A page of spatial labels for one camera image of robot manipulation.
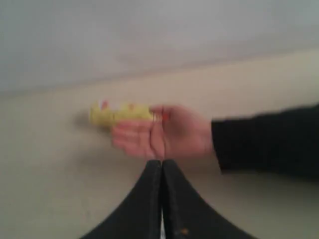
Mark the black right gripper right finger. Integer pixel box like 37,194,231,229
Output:
162,160,253,239

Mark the person's open bare hand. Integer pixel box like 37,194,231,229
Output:
112,105,214,160

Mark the yellow label bottle red cap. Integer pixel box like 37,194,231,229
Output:
88,100,169,127

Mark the black sleeved forearm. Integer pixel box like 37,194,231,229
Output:
211,105,319,180

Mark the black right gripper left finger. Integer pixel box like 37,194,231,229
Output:
82,160,161,239

